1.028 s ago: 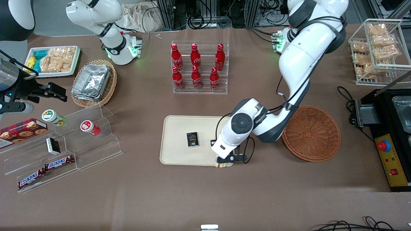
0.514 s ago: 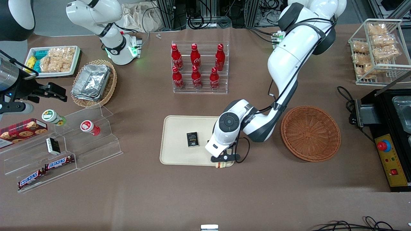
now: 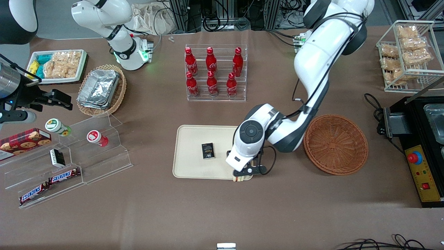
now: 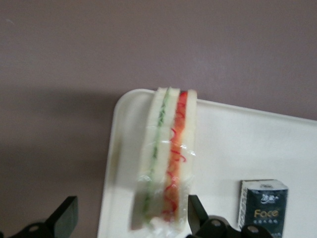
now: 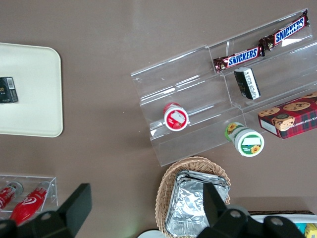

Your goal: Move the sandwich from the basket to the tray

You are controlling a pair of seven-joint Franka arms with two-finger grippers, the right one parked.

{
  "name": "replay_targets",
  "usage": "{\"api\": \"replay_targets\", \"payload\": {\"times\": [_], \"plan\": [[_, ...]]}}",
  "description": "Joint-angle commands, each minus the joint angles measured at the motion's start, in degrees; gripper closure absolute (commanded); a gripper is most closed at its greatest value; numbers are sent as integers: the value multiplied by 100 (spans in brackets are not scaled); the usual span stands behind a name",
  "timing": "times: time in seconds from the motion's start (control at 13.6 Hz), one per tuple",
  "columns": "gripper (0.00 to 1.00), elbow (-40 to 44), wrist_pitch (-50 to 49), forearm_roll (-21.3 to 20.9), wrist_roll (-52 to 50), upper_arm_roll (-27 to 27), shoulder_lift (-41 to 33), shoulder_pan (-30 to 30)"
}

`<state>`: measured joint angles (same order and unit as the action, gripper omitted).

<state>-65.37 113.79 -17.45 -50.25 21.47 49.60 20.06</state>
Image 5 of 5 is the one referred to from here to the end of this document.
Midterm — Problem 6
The white rectangular snack tray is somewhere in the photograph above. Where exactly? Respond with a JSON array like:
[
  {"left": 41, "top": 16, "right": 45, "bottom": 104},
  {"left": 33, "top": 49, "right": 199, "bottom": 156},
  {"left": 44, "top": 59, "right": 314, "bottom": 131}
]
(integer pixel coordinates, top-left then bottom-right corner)
[{"left": 247, "top": 211, "right": 317, "bottom": 238}]

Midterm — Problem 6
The clear acrylic stepped shelf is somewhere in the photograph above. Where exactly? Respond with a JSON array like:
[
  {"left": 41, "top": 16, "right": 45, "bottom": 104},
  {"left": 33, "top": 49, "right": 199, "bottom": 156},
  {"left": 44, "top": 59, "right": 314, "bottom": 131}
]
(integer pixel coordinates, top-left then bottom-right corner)
[{"left": 130, "top": 8, "right": 317, "bottom": 167}]

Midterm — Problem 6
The red lid strawberry cup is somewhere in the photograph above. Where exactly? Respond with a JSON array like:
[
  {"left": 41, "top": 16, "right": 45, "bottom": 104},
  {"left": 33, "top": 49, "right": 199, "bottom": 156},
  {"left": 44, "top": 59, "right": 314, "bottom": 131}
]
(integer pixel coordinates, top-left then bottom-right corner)
[{"left": 163, "top": 102, "right": 192, "bottom": 131}]

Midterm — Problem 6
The red tartan cookie box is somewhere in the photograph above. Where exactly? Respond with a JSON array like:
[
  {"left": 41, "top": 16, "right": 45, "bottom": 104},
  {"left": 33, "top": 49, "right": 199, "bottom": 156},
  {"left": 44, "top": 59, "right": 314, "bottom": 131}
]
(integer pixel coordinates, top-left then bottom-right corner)
[{"left": 257, "top": 91, "right": 317, "bottom": 140}]

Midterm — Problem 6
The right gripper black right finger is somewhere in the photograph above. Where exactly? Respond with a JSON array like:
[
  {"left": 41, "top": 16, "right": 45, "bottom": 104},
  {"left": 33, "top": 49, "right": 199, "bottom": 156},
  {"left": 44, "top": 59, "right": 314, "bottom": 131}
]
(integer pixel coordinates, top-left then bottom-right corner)
[{"left": 202, "top": 181, "right": 251, "bottom": 238}]

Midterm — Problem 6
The small black white box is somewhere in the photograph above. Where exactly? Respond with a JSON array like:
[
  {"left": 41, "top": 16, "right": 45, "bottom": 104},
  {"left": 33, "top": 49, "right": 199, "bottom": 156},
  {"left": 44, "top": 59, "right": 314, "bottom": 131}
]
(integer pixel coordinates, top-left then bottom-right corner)
[{"left": 233, "top": 67, "right": 262, "bottom": 101}]

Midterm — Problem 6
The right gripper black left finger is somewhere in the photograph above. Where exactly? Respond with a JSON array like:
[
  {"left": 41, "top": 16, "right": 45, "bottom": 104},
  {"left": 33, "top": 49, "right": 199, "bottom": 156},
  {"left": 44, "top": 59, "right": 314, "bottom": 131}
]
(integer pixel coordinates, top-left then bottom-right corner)
[{"left": 32, "top": 183, "right": 93, "bottom": 238}]

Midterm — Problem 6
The red Coca-Cola bottle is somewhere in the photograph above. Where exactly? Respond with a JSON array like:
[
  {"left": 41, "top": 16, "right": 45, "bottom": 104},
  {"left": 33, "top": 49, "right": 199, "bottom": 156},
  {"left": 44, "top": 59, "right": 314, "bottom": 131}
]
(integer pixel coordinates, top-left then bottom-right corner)
[
  {"left": 0, "top": 181, "right": 24, "bottom": 212},
  {"left": 9, "top": 182, "right": 50, "bottom": 225}
]

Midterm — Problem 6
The yellow snack packet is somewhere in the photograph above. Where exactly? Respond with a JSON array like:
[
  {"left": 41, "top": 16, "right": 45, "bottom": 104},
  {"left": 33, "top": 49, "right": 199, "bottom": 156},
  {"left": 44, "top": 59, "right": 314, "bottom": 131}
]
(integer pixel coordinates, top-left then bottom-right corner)
[{"left": 306, "top": 223, "right": 317, "bottom": 238}]

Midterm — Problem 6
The small black chocolate box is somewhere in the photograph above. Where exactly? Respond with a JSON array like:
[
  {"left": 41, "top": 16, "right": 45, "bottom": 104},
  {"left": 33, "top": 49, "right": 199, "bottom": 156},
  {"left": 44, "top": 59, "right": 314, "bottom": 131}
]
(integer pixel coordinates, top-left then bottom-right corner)
[{"left": 0, "top": 76, "right": 19, "bottom": 105}]

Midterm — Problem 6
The beige plastic serving tray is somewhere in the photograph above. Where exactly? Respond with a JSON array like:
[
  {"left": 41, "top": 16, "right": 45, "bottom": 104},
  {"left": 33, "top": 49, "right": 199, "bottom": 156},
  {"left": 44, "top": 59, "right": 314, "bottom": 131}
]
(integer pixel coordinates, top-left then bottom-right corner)
[{"left": 0, "top": 42, "right": 64, "bottom": 138}]

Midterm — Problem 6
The teal snack packet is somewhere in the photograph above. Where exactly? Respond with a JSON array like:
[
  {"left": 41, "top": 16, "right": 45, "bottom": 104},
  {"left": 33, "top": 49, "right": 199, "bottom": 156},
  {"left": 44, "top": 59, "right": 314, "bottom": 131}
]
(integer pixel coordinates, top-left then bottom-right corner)
[{"left": 295, "top": 222, "right": 308, "bottom": 235}]

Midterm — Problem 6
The Snickers chocolate bar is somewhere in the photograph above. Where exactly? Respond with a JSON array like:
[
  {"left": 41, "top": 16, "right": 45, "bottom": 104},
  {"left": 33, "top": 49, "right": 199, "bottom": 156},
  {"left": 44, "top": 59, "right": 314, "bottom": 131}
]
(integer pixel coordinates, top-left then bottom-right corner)
[
  {"left": 212, "top": 46, "right": 266, "bottom": 74},
  {"left": 258, "top": 9, "right": 311, "bottom": 52}
]

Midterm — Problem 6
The light oval wicker basket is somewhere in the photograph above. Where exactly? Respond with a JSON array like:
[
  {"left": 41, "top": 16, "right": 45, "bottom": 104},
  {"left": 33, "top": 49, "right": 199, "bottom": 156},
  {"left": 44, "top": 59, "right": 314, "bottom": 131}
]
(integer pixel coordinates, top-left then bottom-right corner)
[{"left": 155, "top": 155, "right": 232, "bottom": 236}]

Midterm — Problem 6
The stack of foil trays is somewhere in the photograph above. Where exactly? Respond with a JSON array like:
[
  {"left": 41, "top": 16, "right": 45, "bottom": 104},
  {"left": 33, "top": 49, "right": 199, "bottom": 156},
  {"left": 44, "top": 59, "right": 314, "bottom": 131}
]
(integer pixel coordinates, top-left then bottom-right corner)
[{"left": 165, "top": 170, "right": 231, "bottom": 235}]

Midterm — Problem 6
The clear acrylic bottle rack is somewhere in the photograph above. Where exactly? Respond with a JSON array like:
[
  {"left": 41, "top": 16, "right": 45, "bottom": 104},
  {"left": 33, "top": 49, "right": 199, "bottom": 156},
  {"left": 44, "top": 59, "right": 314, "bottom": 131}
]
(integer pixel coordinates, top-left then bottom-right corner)
[{"left": 0, "top": 174, "right": 58, "bottom": 219}]

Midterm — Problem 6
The green lid sunflower cup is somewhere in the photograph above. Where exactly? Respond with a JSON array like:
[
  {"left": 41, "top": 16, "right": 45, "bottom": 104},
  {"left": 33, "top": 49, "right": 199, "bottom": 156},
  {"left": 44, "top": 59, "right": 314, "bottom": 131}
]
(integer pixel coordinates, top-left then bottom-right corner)
[{"left": 224, "top": 122, "right": 265, "bottom": 158}]

